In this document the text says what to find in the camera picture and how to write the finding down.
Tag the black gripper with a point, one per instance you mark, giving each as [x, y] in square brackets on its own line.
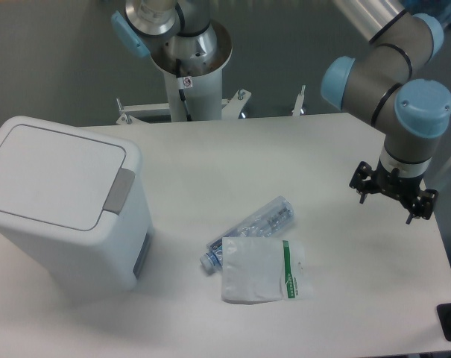
[419, 203]

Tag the white push-lid trash can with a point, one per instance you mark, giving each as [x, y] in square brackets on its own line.
[73, 200]

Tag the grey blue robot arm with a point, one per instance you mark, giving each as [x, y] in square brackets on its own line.
[380, 90]

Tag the clear plastic water bottle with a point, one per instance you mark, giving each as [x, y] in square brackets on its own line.
[266, 221]

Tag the white green plastic pouch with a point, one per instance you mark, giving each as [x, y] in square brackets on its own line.
[258, 270]

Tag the blue plastic bag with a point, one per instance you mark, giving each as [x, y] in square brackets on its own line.
[442, 12]

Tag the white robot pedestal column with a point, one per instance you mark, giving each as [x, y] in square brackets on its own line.
[195, 62]

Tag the white pedestal base frame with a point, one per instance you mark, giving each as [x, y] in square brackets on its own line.
[187, 105]

